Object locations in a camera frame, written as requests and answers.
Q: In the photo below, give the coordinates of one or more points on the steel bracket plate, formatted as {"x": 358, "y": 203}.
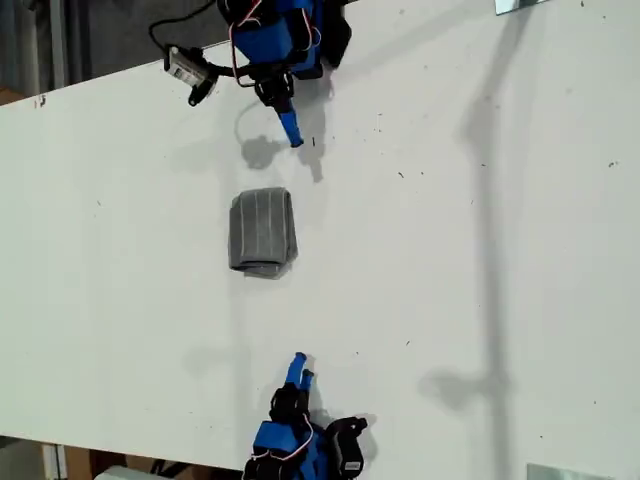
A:
{"x": 515, "y": 5}

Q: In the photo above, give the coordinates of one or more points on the white table leg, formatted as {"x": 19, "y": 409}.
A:
{"x": 54, "y": 462}

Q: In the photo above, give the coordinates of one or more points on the short black camera stalk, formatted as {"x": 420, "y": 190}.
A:
{"x": 347, "y": 425}
{"x": 235, "y": 71}

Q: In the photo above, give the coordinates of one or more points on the grey striped square towel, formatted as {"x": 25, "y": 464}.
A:
{"x": 262, "y": 230}

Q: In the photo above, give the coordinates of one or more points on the black camera box white label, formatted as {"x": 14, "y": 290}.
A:
{"x": 187, "y": 70}

